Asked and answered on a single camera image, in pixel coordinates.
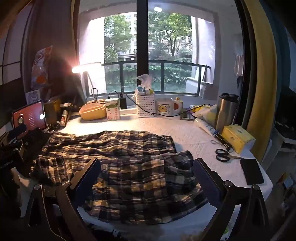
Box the white quilted table cover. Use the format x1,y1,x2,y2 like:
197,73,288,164
11,113,274,241

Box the yellow tissue pack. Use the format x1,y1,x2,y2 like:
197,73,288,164
221,124,256,154

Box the white and yellow packet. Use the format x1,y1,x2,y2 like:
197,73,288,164
192,104,218,121

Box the colourful snack bag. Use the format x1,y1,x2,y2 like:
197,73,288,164
31,45,53,90

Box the black handled scissors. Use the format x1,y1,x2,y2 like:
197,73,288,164
215,148,244,163

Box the white mug with yellow bear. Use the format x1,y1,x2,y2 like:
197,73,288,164
155,97,184,117

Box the black cable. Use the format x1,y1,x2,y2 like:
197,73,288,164
90,88,212,116

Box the desk lamp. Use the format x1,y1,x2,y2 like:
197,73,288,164
71,61,102,102

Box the metal tray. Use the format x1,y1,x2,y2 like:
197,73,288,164
180,105,201,121

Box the white green drink carton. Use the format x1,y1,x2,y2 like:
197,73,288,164
105,98,121,121

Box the yellow plastic bag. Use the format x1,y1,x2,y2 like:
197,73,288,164
190,104,210,114

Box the black pen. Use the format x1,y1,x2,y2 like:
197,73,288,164
215,134,233,149

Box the yellow curtain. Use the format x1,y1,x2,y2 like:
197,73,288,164
240,0,279,163

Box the yellow tin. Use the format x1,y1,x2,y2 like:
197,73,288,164
43,98,62,124

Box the white wipes packet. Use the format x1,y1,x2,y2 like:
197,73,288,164
194,117,223,138

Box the balcony railing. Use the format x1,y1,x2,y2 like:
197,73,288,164
102,60,211,96

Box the white perforated basket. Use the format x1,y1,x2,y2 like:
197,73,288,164
135,93,155,118

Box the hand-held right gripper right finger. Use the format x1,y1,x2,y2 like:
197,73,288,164
192,158,270,241

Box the plaid flannel shirt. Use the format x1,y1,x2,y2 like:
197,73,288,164
30,130,208,226

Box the crumpled clear plastic bag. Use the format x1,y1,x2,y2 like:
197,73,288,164
135,74,154,94

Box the hanging pale clothes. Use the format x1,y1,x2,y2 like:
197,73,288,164
233,54,245,77

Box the yellow bowl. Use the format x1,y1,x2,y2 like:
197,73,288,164
79,102,107,121

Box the stainless steel tumbler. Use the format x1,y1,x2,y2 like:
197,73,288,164
216,93,239,135

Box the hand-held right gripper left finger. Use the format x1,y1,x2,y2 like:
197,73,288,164
25,158,101,241

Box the tablet with red screen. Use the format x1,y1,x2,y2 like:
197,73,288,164
12,100,47,131

